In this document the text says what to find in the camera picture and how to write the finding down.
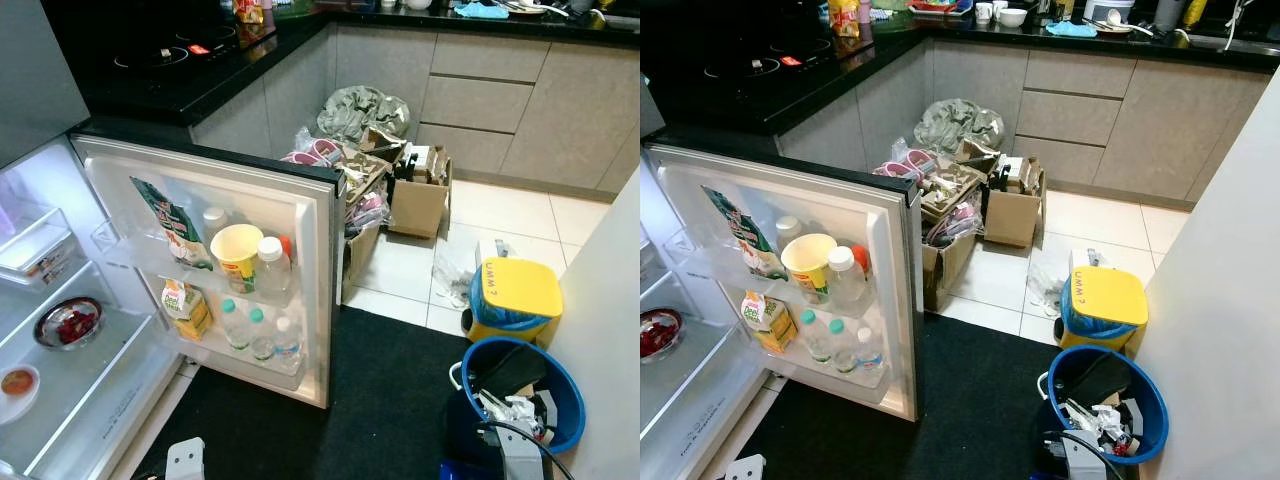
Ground red tray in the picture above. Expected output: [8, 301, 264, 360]
[905, 0, 973, 19]

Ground small bowl of orange sauce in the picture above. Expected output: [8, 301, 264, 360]
[0, 365, 41, 424]

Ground small cardboard box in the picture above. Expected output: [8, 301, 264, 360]
[388, 143, 453, 241]
[983, 155, 1048, 249]

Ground yellow cup noodle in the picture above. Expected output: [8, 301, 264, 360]
[209, 224, 265, 294]
[780, 233, 839, 304]

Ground small white-capped water bottle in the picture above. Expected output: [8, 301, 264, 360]
[852, 327, 884, 383]
[272, 317, 303, 371]

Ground crumpled white paper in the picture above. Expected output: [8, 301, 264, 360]
[478, 388, 546, 433]
[1065, 398, 1131, 441]

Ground white plastic bag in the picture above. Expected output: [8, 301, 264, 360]
[430, 250, 476, 306]
[1025, 260, 1071, 316]

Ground pink plastic basin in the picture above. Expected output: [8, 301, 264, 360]
[875, 148, 941, 183]
[282, 138, 346, 171]

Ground grey green plastic bag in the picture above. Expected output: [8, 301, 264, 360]
[318, 85, 411, 146]
[912, 97, 1006, 156]

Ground grey kitchen cabinets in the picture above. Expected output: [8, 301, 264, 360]
[190, 22, 641, 196]
[775, 35, 1266, 211]

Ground clear fridge drawer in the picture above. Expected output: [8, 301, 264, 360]
[640, 235, 666, 286]
[0, 205, 76, 291]

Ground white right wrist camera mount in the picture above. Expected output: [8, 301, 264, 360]
[488, 425, 546, 480]
[1060, 430, 1111, 480]

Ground bowl of red food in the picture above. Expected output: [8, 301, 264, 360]
[34, 297, 103, 351]
[640, 307, 684, 363]

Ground silver fridge door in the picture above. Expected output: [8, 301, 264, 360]
[645, 143, 926, 423]
[70, 133, 346, 411]

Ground black induction hob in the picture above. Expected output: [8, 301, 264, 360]
[700, 30, 851, 96]
[100, 15, 266, 86]

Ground black kitchen countertop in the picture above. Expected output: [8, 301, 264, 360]
[640, 0, 1280, 136]
[40, 0, 641, 126]

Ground clear white-capped plastic bottle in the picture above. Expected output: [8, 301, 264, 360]
[255, 237, 294, 306]
[827, 246, 869, 316]

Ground grey cabinet drawer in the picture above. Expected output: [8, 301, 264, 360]
[420, 75, 536, 134]
[1015, 88, 1126, 148]
[1010, 137, 1106, 191]
[415, 122, 521, 176]
[1022, 48, 1136, 98]
[430, 33, 551, 83]

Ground dark floor carpet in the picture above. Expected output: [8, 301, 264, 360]
[130, 305, 561, 480]
[720, 312, 1146, 480]

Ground small teal-capped water bottle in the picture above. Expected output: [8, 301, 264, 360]
[218, 298, 251, 351]
[797, 308, 829, 363]
[246, 307, 276, 361]
[823, 318, 854, 373]

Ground green drink pouch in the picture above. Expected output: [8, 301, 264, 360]
[130, 177, 206, 271]
[700, 185, 776, 279]

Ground blue bucket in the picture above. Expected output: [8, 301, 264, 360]
[1035, 343, 1171, 466]
[448, 335, 587, 461]

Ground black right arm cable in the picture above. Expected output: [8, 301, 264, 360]
[470, 420, 576, 480]
[1045, 428, 1141, 480]

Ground white plate with utensils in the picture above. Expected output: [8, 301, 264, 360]
[1085, 18, 1156, 38]
[505, 0, 571, 19]

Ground large cardboard box of rubbish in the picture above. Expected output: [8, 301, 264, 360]
[340, 130, 406, 301]
[920, 150, 991, 313]

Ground silver fridge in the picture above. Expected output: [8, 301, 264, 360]
[640, 75, 791, 480]
[0, 0, 201, 480]

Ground green yellow juice carton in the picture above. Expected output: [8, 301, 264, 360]
[160, 278, 213, 341]
[740, 290, 798, 354]

